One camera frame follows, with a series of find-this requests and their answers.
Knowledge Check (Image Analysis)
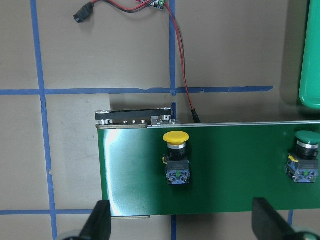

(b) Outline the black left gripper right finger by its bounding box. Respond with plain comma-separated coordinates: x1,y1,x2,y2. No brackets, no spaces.
251,197,299,240

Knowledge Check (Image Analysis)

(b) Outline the black cable connector plug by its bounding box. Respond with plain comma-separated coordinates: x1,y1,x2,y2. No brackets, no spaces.
73,2,94,23

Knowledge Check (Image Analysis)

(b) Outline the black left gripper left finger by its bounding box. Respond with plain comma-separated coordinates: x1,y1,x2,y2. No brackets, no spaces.
79,200,112,240

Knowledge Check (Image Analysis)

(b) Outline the green conveyor belt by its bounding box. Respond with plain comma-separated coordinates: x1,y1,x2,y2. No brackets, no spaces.
95,107,320,217

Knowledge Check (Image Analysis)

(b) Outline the yellow push button switch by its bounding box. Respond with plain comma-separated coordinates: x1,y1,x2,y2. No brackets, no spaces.
162,130,191,185

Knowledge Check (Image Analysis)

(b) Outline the green plastic tray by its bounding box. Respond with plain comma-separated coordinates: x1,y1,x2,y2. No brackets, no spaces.
299,0,320,110

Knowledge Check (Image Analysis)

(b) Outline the small motor controller board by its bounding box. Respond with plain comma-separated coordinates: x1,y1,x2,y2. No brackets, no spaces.
136,0,166,10

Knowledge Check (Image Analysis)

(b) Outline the red black power cable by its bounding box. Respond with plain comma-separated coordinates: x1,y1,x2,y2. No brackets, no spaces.
91,0,202,124

